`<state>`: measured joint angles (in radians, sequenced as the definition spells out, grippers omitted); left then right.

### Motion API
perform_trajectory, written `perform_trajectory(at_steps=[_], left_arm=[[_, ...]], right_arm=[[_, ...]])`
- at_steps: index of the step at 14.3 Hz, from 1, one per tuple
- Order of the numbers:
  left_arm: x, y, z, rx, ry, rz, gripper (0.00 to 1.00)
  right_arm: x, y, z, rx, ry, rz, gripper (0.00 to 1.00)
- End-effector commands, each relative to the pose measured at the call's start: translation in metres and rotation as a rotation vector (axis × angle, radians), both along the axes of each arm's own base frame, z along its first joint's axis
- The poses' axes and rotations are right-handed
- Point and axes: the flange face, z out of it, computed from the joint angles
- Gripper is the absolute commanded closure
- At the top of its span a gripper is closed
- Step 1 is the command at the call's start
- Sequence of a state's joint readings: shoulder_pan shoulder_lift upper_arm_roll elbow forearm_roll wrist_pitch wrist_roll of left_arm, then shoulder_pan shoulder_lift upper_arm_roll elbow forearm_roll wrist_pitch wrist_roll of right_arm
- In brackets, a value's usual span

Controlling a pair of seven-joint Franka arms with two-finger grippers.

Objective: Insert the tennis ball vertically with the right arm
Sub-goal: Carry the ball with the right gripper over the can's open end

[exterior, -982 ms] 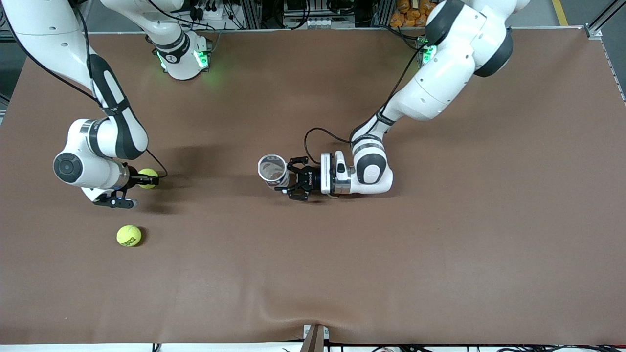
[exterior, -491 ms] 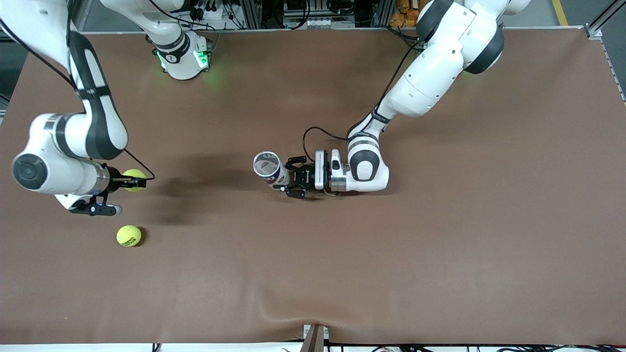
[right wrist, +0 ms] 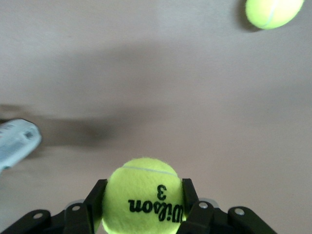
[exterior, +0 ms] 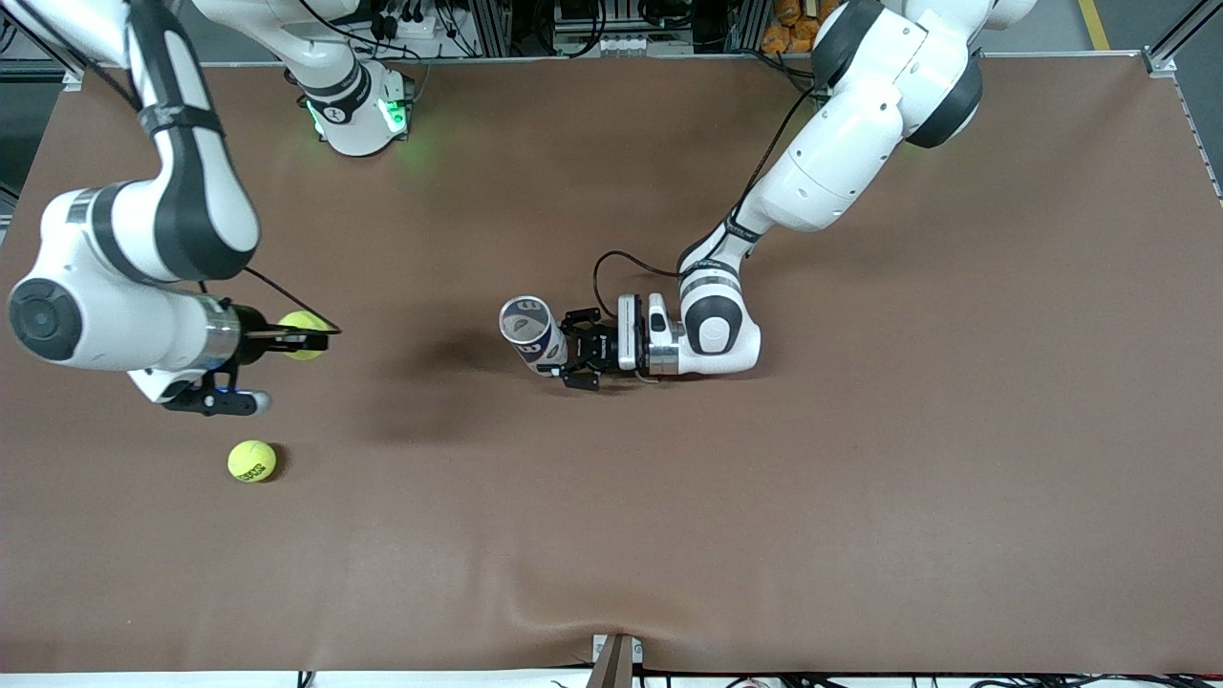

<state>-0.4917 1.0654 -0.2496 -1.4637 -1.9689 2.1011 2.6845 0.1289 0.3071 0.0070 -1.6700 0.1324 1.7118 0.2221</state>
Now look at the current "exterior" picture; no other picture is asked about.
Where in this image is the white Wilson tennis ball can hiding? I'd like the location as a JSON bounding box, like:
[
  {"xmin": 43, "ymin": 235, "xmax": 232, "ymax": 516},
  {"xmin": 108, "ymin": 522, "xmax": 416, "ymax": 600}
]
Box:
[{"xmin": 499, "ymin": 295, "xmax": 571, "ymax": 377}]

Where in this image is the yellow Roland Garros tennis ball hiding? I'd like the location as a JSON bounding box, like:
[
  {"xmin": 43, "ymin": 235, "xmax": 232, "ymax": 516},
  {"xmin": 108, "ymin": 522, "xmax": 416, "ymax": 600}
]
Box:
[{"xmin": 227, "ymin": 440, "xmax": 278, "ymax": 484}]

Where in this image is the brown table mat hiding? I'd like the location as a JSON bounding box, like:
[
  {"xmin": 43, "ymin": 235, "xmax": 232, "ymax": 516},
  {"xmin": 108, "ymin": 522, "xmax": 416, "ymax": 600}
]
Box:
[{"xmin": 0, "ymin": 53, "xmax": 1223, "ymax": 675}]

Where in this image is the brown mounting beam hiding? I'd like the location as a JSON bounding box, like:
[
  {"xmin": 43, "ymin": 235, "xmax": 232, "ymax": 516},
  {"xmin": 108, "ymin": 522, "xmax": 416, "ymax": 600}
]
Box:
[{"xmin": 586, "ymin": 635, "xmax": 634, "ymax": 688}]

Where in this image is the white power strip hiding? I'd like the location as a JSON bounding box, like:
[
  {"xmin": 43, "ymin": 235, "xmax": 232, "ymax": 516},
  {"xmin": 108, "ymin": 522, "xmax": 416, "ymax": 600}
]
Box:
[{"xmin": 368, "ymin": 10, "xmax": 450, "ymax": 41}]

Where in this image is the pile of orange packets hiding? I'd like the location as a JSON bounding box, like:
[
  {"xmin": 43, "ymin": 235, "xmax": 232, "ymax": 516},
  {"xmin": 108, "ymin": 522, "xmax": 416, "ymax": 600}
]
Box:
[{"xmin": 762, "ymin": 0, "xmax": 830, "ymax": 55}]

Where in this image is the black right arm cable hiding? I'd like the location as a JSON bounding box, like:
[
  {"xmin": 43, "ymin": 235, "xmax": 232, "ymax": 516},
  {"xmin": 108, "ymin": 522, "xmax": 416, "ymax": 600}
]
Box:
[{"xmin": 239, "ymin": 266, "xmax": 342, "ymax": 333}]

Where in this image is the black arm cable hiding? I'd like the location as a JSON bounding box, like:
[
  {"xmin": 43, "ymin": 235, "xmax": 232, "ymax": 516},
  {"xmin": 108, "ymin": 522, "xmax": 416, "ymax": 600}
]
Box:
[
  {"xmin": 239, "ymin": 266, "xmax": 342, "ymax": 333},
  {"xmin": 592, "ymin": 86, "xmax": 815, "ymax": 312}
]

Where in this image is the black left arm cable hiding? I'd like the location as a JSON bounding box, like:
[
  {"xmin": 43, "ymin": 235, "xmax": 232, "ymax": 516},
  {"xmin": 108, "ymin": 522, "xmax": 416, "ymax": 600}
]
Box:
[{"xmin": 592, "ymin": 86, "xmax": 815, "ymax": 312}]

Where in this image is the aluminium frame post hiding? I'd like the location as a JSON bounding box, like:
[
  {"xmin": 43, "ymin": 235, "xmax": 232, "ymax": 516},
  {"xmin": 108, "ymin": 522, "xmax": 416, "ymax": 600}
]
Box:
[
  {"xmin": 475, "ymin": 0, "xmax": 514, "ymax": 58},
  {"xmin": 724, "ymin": 0, "xmax": 765, "ymax": 54}
]

